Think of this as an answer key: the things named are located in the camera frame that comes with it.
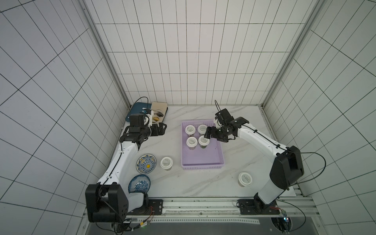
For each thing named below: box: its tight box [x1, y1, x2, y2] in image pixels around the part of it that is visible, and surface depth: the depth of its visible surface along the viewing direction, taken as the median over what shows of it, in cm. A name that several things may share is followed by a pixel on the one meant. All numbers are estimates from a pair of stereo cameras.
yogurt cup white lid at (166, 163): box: [160, 156, 174, 171], surface depth 83 cm
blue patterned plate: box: [128, 174, 151, 194], surface depth 81 cm
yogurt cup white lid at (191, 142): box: [186, 136, 198, 151], surface depth 92 cm
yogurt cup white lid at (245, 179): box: [237, 171, 253, 188], surface depth 77 cm
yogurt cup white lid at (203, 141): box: [197, 135, 211, 146], surface depth 92 cm
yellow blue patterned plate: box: [135, 153, 158, 175], surface depth 87 cm
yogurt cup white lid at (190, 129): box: [185, 124, 196, 135], surface depth 97 cm
